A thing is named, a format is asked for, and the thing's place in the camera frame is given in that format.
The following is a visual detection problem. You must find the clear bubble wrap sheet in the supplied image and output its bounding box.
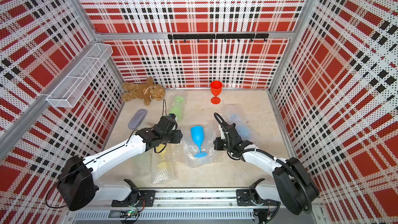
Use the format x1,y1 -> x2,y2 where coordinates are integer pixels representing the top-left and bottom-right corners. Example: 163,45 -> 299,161
181,125 -> 222,168
171,143 -> 192,168

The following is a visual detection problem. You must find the blue wine glass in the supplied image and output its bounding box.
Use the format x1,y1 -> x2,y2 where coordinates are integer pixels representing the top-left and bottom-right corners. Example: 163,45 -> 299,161
190,125 -> 207,158

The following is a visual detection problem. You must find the red wine glass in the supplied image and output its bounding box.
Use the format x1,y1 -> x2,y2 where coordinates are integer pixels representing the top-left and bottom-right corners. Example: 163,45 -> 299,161
210,81 -> 223,104

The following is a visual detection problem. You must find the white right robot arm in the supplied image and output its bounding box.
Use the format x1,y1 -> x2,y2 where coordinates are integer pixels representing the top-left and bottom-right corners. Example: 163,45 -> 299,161
214,122 -> 319,215

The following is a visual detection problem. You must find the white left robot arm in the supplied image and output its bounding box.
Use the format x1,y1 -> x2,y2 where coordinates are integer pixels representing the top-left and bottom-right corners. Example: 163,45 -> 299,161
56,114 -> 183,211

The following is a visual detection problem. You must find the wrapped light blue glass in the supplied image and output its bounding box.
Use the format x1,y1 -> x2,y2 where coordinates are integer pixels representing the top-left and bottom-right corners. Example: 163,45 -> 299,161
226,104 -> 257,143

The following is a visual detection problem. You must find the wrapped bright green glass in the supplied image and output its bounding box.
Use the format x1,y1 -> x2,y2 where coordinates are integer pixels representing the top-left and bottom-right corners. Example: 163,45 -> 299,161
169,96 -> 186,122

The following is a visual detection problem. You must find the wrapped yellow glass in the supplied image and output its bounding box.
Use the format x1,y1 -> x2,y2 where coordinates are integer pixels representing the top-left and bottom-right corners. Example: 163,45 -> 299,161
151,146 -> 176,184

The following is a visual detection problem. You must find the brown teddy bear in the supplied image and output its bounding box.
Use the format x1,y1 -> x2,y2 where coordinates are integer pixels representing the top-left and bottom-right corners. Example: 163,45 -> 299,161
121,77 -> 165,106

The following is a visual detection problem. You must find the green circuit board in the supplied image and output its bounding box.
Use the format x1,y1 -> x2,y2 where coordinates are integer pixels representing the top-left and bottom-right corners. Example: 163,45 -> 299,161
119,209 -> 139,219

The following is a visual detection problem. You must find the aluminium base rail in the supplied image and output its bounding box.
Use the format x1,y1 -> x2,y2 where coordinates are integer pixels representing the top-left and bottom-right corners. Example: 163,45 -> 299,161
66,187 -> 324,209

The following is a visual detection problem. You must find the white wire mesh shelf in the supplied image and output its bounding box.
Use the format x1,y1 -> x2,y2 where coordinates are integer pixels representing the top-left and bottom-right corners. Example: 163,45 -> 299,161
46,43 -> 113,108

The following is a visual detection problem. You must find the black wall hook rail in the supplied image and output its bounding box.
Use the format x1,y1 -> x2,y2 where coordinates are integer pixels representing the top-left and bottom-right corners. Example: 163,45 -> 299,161
167,33 -> 269,41

